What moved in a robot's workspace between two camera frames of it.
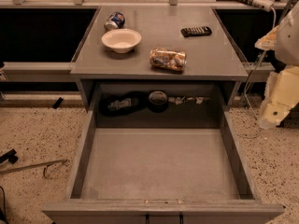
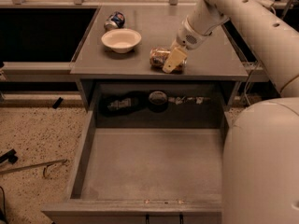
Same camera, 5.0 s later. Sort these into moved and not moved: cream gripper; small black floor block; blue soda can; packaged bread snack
Moved: cream gripper
Not moved: small black floor block; packaged bread snack; blue soda can
